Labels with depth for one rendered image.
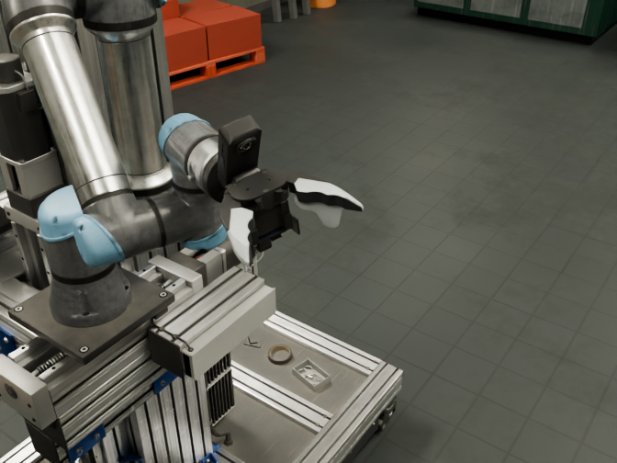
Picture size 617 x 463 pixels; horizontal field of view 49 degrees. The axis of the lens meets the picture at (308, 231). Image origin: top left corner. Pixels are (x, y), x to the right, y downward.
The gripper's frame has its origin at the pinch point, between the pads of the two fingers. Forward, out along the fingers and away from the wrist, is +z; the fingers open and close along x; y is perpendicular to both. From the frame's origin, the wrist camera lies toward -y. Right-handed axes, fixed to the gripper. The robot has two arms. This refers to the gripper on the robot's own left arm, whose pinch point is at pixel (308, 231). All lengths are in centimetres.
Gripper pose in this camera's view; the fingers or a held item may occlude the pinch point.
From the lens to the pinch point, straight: 73.2
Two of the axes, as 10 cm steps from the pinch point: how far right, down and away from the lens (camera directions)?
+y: 1.1, 7.9, 6.0
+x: -8.3, 4.1, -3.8
